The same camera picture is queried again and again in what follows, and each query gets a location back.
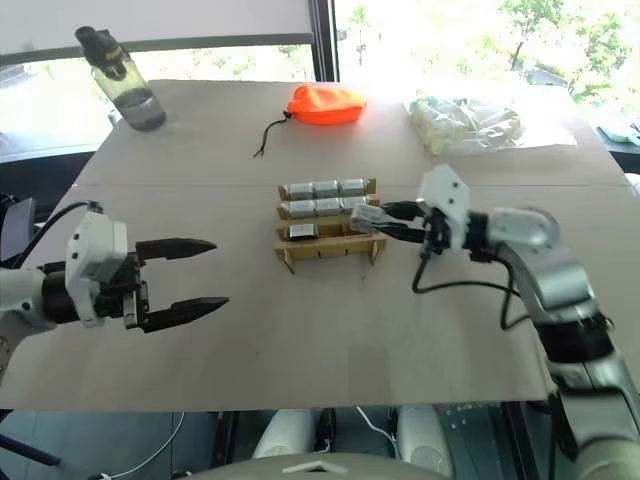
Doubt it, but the wooden battery rack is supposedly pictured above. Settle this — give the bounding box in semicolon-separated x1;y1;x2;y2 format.
271;176;390;275

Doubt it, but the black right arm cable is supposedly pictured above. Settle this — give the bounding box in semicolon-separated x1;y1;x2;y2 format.
411;243;534;332

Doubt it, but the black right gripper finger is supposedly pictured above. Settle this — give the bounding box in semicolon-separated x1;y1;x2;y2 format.
379;200;428;222
371;224;428;246

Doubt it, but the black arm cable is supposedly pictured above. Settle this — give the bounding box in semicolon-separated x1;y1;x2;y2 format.
13;199;104;267
411;243;534;332

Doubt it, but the dark window frame post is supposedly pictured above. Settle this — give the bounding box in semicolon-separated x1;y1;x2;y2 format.
307;0;343;82

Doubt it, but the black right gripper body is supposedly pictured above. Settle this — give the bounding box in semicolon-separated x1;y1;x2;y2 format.
420;206;452;257

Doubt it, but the black table leg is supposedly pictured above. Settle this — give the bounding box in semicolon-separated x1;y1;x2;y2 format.
215;409;242;472

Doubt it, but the black pouch drawstring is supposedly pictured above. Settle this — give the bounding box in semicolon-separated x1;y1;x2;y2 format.
252;111;293;159

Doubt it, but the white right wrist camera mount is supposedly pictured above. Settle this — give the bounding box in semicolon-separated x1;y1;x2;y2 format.
416;164;473;250

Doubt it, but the black metal strut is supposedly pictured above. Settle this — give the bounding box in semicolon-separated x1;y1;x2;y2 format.
0;431;62;467

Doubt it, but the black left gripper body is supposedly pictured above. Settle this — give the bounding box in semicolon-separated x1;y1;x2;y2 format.
93;248;151;331

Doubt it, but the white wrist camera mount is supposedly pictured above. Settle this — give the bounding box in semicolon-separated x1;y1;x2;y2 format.
64;201;129;327
416;164;473;250

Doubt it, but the thin white cable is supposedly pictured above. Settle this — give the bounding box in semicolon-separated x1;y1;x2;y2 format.
353;406;402;447
93;410;187;480

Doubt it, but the clear water bottle black lid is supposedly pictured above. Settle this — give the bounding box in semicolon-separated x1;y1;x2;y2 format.
74;25;168;133

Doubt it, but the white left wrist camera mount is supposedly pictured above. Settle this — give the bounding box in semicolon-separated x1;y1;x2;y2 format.
64;201;129;327

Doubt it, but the grey rounded shape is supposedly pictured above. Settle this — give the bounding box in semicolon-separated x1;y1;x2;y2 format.
188;451;452;480

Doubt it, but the white rounded shell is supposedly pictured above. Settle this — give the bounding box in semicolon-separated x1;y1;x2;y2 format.
251;409;317;460
396;404;455;477

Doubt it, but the orange fabric pouch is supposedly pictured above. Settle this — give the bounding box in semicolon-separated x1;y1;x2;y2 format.
285;83;368;127

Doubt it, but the pale green object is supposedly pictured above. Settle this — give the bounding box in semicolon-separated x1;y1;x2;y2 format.
596;118;640;147

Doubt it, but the clear plastic bag of items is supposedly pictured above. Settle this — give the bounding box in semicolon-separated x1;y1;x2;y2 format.
406;91;527;157

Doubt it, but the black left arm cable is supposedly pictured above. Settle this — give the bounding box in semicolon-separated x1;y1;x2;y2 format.
13;199;104;267

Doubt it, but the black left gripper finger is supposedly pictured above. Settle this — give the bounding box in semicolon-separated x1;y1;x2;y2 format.
135;237;218;264
141;296;231;335

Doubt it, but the dark flat panel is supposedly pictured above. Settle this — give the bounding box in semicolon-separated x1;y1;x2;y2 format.
0;196;37;262

